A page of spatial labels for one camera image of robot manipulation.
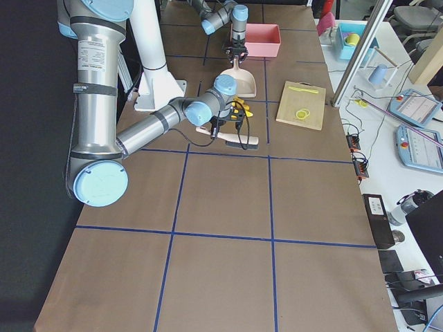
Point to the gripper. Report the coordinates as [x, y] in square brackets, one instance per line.
[237, 44]
[231, 116]

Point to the yellow toy corn cob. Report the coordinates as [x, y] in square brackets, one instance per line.
[240, 101]

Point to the beige hand brush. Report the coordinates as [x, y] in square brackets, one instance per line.
[233, 140]

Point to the beige plastic dustpan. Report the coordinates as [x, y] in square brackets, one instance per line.
[246, 86]

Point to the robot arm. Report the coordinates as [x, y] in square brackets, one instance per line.
[230, 12]
[94, 171]

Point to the red plastic bin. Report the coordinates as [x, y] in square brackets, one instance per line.
[263, 40]

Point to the wooden cutting board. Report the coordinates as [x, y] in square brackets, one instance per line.
[302, 105]

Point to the yellow plastic knife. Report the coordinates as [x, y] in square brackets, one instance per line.
[298, 89]

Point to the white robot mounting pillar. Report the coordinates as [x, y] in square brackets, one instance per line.
[157, 85]

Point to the pink cloth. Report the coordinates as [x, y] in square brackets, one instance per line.
[324, 23]

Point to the teal tray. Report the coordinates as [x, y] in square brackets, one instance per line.
[343, 51]

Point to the yellow-green cup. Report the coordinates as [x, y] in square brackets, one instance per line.
[352, 39]

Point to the reacher grabber tool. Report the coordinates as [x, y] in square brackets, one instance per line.
[406, 124]

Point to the blue paper cup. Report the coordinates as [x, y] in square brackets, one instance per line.
[377, 76]

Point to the wooden rack stand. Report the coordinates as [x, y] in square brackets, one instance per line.
[379, 57]

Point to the teach pendant far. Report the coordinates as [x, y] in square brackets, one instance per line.
[414, 107]

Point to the teach pendant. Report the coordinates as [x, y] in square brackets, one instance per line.
[418, 150]
[414, 107]

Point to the teach pendant near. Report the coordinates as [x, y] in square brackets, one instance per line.
[418, 150]

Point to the black box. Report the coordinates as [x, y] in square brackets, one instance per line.
[378, 221]

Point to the aluminium frame post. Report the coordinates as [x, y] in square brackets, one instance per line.
[376, 18]

